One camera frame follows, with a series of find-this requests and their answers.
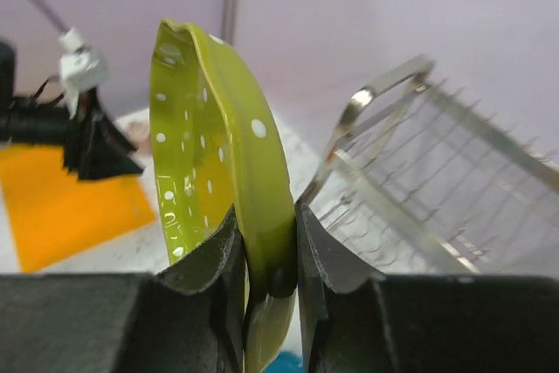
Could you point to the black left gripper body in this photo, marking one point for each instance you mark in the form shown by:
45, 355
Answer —
86, 147

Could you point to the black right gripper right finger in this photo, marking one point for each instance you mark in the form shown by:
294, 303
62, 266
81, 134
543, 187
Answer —
355, 318

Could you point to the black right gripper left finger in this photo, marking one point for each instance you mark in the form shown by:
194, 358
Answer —
187, 318

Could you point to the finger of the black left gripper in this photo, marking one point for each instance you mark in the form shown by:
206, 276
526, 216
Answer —
112, 150

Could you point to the blue polka dot plate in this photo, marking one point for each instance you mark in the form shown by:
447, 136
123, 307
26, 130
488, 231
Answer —
286, 362

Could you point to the green polka dot plate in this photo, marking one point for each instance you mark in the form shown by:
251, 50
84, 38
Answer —
216, 148

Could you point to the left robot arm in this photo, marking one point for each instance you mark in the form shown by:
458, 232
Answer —
24, 119

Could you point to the stainless steel dish rack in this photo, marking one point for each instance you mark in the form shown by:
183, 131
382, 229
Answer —
413, 179

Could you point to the small beige block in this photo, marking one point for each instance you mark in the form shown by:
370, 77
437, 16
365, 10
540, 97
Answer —
138, 133

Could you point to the orange cutting mat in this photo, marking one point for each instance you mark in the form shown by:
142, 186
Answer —
48, 215

